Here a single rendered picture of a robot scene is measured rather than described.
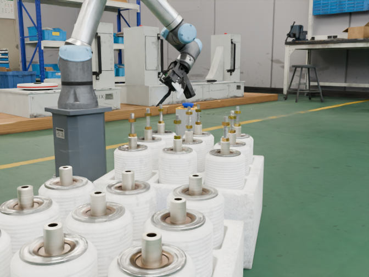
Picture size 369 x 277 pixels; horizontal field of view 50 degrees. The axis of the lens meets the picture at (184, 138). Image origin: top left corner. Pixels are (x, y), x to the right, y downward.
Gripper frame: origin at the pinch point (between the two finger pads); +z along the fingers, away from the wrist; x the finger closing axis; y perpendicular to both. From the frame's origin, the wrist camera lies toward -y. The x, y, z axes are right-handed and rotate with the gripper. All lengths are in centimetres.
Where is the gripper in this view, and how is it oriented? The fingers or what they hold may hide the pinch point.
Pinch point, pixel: (167, 104)
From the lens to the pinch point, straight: 164.4
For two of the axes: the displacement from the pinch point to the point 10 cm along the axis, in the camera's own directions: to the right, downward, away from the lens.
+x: 6.3, -1.5, -7.6
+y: -6.8, -5.9, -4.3
